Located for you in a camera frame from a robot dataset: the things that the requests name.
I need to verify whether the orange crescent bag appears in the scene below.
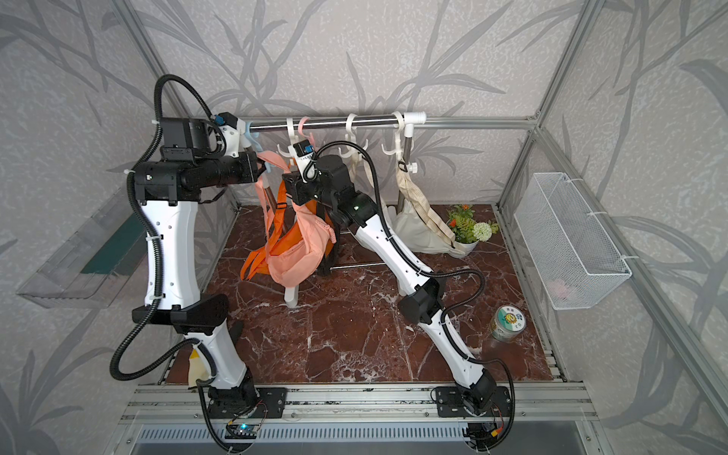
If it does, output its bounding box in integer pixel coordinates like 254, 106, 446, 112
240, 178, 320, 281

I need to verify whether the pink bag with braided strap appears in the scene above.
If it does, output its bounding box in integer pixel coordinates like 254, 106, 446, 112
254, 150, 337, 288

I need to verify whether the black bag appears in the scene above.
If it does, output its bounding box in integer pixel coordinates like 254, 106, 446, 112
316, 204, 341, 277

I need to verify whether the cream bag with brown-striped strap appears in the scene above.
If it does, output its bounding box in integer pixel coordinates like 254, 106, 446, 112
392, 164, 479, 258

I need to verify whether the cream crescent bag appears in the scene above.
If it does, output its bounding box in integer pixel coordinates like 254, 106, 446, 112
342, 149, 394, 232

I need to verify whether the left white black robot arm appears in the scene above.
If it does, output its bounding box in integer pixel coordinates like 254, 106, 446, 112
110, 74, 265, 406

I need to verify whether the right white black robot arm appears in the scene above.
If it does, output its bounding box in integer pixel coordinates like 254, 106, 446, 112
284, 140, 497, 416

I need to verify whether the blue plastic hook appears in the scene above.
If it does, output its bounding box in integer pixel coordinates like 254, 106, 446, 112
244, 121, 264, 153

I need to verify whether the white plastic hook left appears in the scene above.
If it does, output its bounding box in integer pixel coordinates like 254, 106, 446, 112
277, 118, 301, 165

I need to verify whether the white plastic hook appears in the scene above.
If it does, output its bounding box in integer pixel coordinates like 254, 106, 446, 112
277, 118, 301, 165
381, 111, 406, 160
339, 113, 361, 158

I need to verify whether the pink plastic hook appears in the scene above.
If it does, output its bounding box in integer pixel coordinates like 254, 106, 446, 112
297, 116, 320, 146

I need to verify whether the white plastic hook middle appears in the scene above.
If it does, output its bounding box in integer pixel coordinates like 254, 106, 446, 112
339, 113, 361, 158

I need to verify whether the white plastic hook right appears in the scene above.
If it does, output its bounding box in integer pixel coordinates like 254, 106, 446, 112
381, 111, 406, 160

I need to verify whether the white and steel clothes rack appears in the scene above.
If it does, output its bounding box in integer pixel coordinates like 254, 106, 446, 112
241, 111, 428, 311

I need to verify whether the white pot with artificial plant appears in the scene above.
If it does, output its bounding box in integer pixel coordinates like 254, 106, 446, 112
447, 205, 501, 258

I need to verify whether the yellow black work glove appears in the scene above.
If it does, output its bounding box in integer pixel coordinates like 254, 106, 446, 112
189, 348, 202, 365

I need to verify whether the round green-label tin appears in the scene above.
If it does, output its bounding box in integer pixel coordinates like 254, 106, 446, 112
490, 305, 527, 343

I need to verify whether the pink item in basket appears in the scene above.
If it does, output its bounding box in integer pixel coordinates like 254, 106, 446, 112
547, 279, 574, 301

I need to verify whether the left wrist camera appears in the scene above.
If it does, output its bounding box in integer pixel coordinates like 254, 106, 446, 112
214, 112, 251, 158

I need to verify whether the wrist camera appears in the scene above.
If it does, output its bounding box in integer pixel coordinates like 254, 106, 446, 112
214, 112, 251, 158
288, 138, 315, 174

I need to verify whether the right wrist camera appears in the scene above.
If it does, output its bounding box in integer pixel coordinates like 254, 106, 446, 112
288, 138, 315, 174

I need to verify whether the clear acrylic wall shelf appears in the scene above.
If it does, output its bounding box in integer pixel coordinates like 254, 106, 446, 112
17, 188, 147, 309

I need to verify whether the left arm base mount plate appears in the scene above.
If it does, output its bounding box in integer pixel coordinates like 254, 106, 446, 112
208, 387, 288, 420

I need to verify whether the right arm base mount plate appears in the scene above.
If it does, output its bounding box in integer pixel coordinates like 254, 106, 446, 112
430, 386, 513, 418

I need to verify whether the white wire mesh basket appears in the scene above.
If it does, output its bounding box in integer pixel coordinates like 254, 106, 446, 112
515, 173, 632, 311

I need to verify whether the aluminium front rail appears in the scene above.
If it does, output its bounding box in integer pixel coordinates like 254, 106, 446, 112
119, 382, 598, 425

